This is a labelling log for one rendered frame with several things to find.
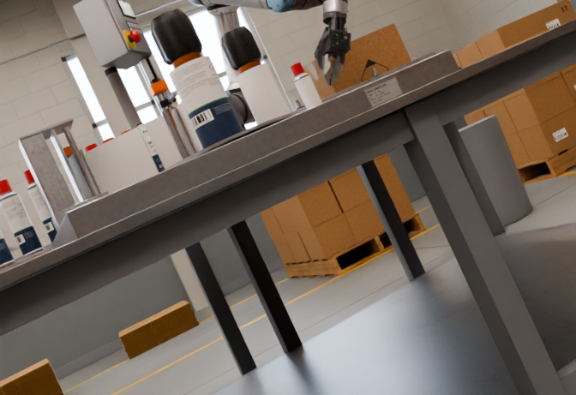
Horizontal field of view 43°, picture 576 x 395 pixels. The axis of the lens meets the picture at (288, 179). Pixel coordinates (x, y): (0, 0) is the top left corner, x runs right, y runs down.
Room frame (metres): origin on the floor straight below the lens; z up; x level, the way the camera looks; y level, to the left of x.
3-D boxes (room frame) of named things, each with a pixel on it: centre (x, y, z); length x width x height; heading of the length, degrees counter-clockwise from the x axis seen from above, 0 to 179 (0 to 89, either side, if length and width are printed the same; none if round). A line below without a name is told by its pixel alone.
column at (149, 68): (2.21, 0.24, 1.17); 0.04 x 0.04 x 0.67; 22
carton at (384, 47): (2.64, -0.39, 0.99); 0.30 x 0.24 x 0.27; 103
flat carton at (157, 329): (6.42, 1.56, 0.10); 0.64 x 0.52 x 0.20; 105
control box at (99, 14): (2.13, 0.27, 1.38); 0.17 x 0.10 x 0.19; 167
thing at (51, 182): (1.85, 0.50, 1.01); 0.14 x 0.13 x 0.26; 112
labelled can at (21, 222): (1.89, 0.67, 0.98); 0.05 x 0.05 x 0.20
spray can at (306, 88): (2.21, -0.16, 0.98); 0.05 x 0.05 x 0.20
